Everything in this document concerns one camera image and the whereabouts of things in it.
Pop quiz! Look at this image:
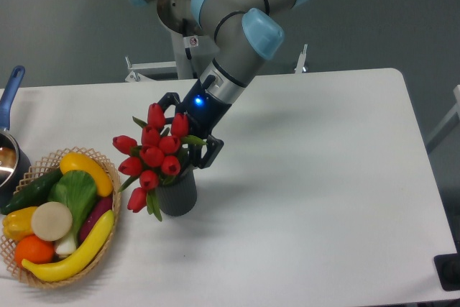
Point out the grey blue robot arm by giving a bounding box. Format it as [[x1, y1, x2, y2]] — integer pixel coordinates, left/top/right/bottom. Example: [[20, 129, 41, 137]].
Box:
[[130, 0, 307, 171]]

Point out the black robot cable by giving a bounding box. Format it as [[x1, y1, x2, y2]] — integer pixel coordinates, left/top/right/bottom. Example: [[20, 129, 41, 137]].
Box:
[[180, 18, 198, 80]]

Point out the purple sweet potato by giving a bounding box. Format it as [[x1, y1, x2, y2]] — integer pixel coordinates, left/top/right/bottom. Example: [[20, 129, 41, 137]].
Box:
[[78, 195, 113, 244]]

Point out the dark grey ribbed vase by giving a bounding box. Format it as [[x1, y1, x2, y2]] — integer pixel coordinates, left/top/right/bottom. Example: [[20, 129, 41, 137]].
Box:
[[156, 170, 198, 216]]

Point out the green bok choy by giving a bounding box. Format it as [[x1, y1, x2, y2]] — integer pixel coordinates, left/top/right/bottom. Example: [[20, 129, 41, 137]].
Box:
[[47, 170, 97, 258]]

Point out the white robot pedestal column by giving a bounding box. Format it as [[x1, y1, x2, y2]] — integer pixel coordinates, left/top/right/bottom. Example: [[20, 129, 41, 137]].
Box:
[[156, 0, 221, 80]]

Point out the beige round slice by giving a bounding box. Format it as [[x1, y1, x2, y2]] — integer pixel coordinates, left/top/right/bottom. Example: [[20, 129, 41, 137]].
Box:
[[31, 201, 73, 242]]

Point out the yellow bell pepper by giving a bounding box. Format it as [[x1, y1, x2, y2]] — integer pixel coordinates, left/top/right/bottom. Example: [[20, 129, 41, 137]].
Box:
[[2, 206, 37, 242]]

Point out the black device at table edge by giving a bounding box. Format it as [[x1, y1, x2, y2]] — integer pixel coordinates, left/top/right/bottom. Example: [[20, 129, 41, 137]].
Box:
[[433, 253, 459, 291]]

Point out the white metal base frame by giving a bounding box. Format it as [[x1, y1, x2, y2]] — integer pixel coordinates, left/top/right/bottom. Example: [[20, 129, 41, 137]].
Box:
[[124, 43, 310, 83]]

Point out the red tulip bouquet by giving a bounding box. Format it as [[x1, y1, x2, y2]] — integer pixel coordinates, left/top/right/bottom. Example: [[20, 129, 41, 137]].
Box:
[[112, 103, 189, 221]]

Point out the woven wicker basket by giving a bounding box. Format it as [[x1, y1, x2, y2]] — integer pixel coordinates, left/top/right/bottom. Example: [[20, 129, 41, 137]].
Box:
[[1, 147, 121, 289]]

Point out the blue handled saucepan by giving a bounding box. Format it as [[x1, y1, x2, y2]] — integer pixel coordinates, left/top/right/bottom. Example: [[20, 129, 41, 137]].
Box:
[[1, 65, 30, 207]]

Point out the white furniture at right edge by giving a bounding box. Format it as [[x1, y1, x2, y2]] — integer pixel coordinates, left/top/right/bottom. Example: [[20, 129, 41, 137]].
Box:
[[425, 85, 459, 154]]

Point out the yellow banana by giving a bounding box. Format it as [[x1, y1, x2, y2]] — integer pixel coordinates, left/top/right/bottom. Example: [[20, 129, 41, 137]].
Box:
[[22, 210, 115, 282]]

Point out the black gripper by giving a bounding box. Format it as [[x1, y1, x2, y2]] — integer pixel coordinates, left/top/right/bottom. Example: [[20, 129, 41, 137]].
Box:
[[157, 75, 231, 174]]

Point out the green cucumber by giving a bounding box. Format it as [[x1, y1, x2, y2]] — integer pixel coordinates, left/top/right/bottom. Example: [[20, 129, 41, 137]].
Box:
[[1, 169, 63, 215]]

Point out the orange fruit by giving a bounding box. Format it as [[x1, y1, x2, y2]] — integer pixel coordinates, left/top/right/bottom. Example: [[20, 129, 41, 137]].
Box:
[[14, 235, 55, 268]]

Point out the yellow squash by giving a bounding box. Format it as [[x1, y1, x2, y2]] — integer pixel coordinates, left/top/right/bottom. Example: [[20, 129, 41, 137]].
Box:
[[59, 152, 113, 197]]

